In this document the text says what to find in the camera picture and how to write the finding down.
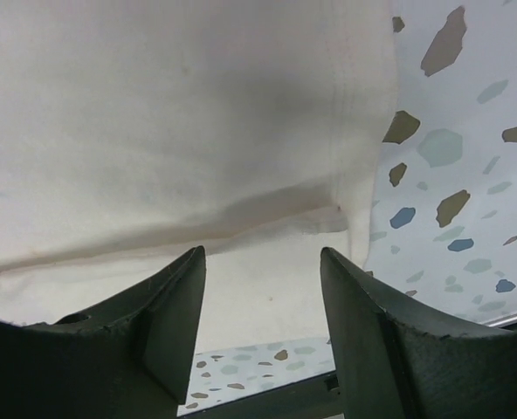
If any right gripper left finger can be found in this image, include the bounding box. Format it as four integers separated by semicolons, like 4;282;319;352
0;246;206;418

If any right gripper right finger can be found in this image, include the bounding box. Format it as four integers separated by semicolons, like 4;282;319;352
321;248;517;418

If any cream white t-shirt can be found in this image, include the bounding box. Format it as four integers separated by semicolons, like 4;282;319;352
0;1;398;352

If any aluminium frame rail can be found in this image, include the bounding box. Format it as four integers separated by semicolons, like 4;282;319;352
485;313;517;327

